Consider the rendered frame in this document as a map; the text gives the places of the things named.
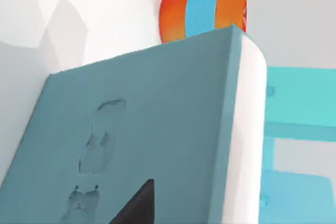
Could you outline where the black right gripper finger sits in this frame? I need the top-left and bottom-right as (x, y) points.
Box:
(109, 178), (155, 224)

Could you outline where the light blue rack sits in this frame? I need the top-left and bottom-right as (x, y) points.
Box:
(258, 66), (336, 224)

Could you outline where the orange and blue can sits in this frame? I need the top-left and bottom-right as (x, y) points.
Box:
(159, 0), (248, 44)

